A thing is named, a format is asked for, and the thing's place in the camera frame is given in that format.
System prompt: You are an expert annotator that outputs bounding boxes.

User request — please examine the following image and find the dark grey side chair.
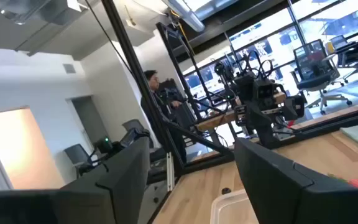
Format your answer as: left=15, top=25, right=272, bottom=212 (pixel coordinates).
left=63, top=142, right=94, bottom=180
left=122, top=119, right=155, bottom=150

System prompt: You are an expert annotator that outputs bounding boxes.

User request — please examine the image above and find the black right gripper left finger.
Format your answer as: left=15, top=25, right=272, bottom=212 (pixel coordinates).
left=0, top=136, right=151, bottom=224

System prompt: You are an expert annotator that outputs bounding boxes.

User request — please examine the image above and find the wooden background workbench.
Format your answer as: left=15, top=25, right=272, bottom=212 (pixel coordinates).
left=194, top=91, right=287, bottom=131

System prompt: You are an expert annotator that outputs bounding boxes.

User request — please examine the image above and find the grey wall vent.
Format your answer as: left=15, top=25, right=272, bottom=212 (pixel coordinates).
left=62, top=63, right=77, bottom=75

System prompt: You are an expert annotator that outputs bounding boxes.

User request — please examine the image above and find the black mesh office chair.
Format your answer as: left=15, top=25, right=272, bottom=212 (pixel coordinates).
left=290, top=39, right=354, bottom=116
left=329, top=33, right=358, bottom=84

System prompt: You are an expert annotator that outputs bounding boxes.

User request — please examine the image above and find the black aluminium rig post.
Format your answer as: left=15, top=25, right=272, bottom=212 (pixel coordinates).
left=100, top=0, right=236, bottom=178

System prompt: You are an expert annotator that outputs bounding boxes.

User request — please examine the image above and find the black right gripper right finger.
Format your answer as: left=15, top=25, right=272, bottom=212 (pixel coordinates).
left=233, top=137, right=358, bottom=224

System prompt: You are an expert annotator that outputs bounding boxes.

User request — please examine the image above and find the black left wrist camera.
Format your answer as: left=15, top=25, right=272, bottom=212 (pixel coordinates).
left=253, top=79, right=281, bottom=110

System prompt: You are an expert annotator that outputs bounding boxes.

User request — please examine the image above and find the clear plastic tupperware container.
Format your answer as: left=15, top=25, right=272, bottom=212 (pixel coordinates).
left=209, top=188, right=260, bottom=224

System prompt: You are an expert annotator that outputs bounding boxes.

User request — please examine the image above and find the black background rig frame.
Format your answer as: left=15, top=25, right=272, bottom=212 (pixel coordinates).
left=155, top=21, right=217, bottom=123

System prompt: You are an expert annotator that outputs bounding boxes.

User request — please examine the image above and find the thin black cable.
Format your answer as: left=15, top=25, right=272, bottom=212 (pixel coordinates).
left=84, top=0, right=138, bottom=80

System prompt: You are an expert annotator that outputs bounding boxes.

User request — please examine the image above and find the grey door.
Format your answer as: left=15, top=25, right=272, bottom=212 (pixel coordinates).
left=71, top=95, right=110, bottom=147

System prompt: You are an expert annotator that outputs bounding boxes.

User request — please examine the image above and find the person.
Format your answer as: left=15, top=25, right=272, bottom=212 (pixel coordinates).
left=140, top=70, right=188, bottom=164

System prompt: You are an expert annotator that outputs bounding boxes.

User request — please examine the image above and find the white metal frame bracket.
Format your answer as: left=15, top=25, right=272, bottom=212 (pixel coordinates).
left=165, top=151, right=176, bottom=192

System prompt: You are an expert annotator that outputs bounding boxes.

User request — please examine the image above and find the silver ceiling duct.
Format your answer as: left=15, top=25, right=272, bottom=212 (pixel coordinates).
left=162, top=0, right=206, bottom=34

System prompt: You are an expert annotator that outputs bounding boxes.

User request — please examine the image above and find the background robot with green light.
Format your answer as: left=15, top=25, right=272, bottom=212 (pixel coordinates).
left=78, top=127, right=151, bottom=177

